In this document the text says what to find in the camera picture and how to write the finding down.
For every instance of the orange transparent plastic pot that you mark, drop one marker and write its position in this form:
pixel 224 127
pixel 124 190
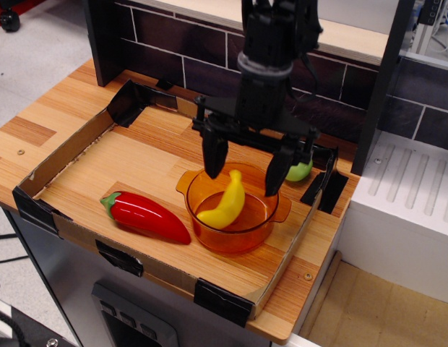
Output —
pixel 251 226

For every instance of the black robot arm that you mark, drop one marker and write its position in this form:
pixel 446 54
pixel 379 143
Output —
pixel 276 34

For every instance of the grey toy oven front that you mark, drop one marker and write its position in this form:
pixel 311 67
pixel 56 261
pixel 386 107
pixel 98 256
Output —
pixel 128 324

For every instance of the yellow toy banana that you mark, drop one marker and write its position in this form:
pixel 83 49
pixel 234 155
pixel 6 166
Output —
pixel 230 205

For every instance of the cardboard fence with black tape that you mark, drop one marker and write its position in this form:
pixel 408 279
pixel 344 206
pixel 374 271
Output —
pixel 143 143

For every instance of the red toy chili pepper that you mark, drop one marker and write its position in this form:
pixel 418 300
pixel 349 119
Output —
pixel 139 212

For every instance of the green toy fruit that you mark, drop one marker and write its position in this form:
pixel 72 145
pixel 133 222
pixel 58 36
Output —
pixel 299 172

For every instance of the white toy sink drainboard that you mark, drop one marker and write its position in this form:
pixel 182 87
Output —
pixel 396 225

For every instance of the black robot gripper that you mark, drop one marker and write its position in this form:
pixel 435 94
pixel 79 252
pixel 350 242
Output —
pixel 257 118

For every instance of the black caster wheel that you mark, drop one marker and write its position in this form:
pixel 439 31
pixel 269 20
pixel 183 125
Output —
pixel 9 20

